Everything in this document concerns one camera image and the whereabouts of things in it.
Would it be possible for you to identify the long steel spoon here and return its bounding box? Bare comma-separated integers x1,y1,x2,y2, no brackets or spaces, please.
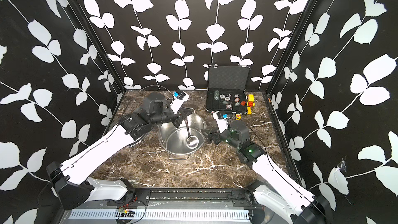
184,119,199,149

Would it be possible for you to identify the stainless steel pot lid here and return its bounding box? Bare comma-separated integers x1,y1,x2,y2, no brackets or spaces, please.
122,113,148,147

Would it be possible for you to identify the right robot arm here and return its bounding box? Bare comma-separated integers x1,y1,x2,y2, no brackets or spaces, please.
201,111,333,224

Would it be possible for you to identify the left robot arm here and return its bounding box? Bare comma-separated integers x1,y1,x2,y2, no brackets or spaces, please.
46,90,193,210

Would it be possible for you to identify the black poker chip case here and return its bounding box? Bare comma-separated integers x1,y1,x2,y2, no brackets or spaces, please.
206,64,250,114

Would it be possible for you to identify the blue green chip stack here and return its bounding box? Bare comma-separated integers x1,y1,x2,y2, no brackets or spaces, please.
214,90,220,100

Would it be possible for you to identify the yellow red toy block figure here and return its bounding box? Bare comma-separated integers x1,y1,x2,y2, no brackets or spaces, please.
246,94,255,115

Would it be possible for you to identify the perforated metal rail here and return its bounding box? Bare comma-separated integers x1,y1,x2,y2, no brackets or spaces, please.
68,209,250,222

